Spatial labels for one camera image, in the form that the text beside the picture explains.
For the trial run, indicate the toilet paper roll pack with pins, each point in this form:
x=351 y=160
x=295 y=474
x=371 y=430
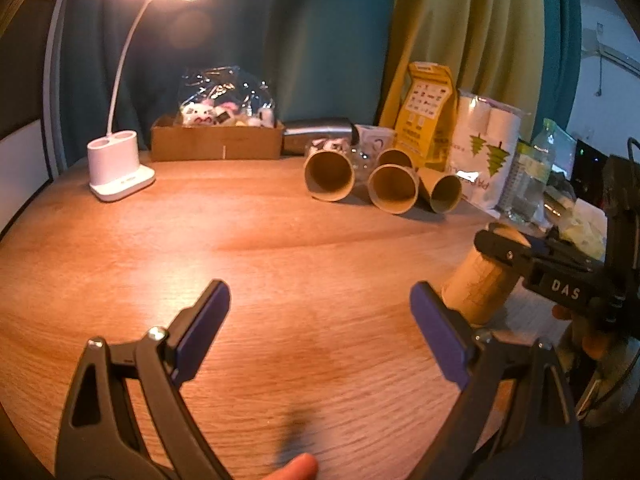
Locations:
x=482 y=150

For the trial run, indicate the white printed mug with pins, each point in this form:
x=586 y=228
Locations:
x=374 y=139

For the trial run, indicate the white desk lamp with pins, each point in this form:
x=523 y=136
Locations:
x=120 y=172

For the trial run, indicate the yellow curtain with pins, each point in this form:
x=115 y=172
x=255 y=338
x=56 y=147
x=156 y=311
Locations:
x=465 y=20

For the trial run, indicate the clear plastic water bottle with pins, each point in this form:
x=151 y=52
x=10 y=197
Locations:
x=527 y=180

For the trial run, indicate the person's left hand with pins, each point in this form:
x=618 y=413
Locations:
x=295 y=469

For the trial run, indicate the white air conditioner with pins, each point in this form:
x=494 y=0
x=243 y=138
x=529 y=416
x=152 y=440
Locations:
x=617 y=55

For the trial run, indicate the crumpled white tissue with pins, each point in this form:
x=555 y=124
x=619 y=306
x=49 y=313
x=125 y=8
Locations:
x=585 y=227

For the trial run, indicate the grey metal frame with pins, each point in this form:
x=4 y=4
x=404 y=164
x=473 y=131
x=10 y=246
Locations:
x=50 y=85

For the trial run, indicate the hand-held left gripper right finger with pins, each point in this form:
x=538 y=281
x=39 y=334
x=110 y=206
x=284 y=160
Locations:
x=440 y=330

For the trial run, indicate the clear plastic bag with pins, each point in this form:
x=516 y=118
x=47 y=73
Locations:
x=225 y=87

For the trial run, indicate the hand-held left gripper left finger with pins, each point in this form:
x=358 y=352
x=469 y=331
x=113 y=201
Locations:
x=202 y=332

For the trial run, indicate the yellow stand-up pouch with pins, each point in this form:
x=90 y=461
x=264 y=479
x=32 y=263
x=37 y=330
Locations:
x=425 y=110

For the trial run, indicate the cardboard box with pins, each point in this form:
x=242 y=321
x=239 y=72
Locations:
x=215 y=144

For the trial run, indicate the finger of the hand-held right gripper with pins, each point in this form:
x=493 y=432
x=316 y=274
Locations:
x=526 y=271
x=500 y=242

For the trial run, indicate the brown paper cup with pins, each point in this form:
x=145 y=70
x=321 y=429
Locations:
x=395 y=158
x=480 y=285
x=392 y=189
x=329 y=175
x=444 y=191

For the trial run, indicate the person's right hand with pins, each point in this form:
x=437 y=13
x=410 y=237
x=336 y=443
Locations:
x=595 y=345

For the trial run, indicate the silver metal cylinder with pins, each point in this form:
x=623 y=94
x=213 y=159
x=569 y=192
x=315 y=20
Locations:
x=315 y=132

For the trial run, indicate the white plush toy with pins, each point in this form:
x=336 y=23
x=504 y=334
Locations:
x=197 y=114

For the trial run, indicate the teal curtain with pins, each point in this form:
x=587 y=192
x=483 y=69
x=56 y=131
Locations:
x=300 y=35
x=565 y=35

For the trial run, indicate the clear plastic wrapper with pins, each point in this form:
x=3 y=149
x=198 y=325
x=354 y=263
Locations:
x=364 y=159

